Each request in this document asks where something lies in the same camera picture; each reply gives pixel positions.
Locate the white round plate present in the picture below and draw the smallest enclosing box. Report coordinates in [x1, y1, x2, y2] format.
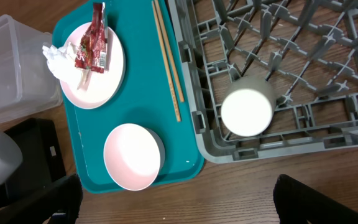
[60, 28, 126, 110]

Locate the teal plastic tray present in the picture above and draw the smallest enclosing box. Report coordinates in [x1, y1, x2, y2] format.
[63, 1, 204, 194]

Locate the black tray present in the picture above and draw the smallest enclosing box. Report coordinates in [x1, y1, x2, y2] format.
[0, 118, 66, 208]

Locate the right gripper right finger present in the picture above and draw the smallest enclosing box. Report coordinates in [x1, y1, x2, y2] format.
[273, 174, 358, 224]

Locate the crumpled white napkin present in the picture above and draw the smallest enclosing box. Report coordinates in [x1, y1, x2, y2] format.
[42, 42, 89, 89]

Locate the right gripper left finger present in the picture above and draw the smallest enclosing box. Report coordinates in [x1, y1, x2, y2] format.
[0, 174, 83, 223]

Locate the white pink bowl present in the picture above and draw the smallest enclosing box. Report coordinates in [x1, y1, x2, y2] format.
[103, 123, 165, 191]

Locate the left wooden chopstick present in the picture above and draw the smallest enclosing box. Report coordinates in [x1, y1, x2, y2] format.
[152, 1, 181, 122]

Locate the white paper cup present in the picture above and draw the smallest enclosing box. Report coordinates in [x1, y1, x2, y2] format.
[221, 75, 277, 137]

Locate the wooden chopstick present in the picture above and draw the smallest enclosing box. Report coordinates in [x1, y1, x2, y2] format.
[155, 0, 185, 103]
[152, 1, 181, 122]

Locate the clear plastic bin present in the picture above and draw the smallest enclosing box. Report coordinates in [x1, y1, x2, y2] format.
[0, 14, 63, 124]

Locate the right wooden chopstick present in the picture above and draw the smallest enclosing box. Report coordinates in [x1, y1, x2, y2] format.
[155, 0, 185, 103]

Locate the grey dish rack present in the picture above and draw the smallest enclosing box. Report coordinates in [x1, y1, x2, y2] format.
[168, 0, 358, 164]

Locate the red snack wrapper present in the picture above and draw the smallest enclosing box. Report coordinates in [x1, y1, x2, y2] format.
[75, 2, 108, 73]

